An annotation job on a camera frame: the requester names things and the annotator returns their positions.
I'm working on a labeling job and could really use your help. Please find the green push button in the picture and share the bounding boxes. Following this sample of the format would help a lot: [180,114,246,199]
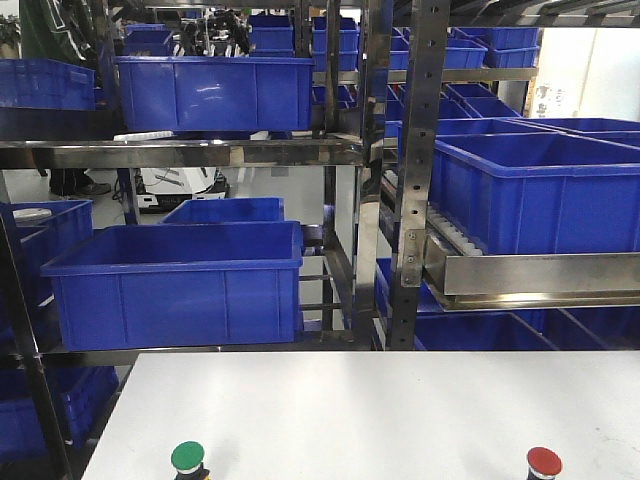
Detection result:
[170,441,210,480]

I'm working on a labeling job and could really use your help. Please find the person in green jacket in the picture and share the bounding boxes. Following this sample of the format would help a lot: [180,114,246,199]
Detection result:
[19,1,111,198]

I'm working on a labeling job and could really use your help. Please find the blue bin upper left shelf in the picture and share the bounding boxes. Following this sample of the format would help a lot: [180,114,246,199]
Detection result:
[116,56,314,132]

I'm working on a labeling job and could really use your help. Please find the blue bin bottom left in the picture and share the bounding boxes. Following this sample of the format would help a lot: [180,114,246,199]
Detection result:
[1,366,119,463]

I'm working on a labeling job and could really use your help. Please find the blue bin far left middle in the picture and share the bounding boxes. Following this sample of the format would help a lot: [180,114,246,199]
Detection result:
[1,200,93,306]

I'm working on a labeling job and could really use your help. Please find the blue bin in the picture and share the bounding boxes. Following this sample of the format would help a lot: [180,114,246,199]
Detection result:
[1,366,119,463]
[1,59,95,110]
[160,197,285,224]
[1,200,93,306]

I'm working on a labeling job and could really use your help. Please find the red push button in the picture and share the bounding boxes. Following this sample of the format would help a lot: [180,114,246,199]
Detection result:
[526,446,563,480]

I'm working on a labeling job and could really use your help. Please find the blue bin behind lower left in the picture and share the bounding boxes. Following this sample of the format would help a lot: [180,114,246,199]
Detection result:
[160,197,285,224]

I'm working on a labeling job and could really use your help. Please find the blue bin far left upper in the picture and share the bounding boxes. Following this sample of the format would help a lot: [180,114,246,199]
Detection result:
[1,59,95,110]

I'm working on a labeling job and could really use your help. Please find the blue bin lower left shelf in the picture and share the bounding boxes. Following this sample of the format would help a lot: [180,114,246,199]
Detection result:
[41,220,303,351]

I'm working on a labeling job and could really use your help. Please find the blue bin shelf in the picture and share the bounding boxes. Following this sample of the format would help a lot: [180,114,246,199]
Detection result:
[429,133,639,255]
[41,220,303,351]
[116,56,314,132]

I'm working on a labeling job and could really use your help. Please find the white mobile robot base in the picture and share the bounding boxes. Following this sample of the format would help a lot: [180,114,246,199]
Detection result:
[135,167,230,213]

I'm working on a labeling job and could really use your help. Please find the blue bin right shelf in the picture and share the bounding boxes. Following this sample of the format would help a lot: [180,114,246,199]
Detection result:
[429,133,639,255]

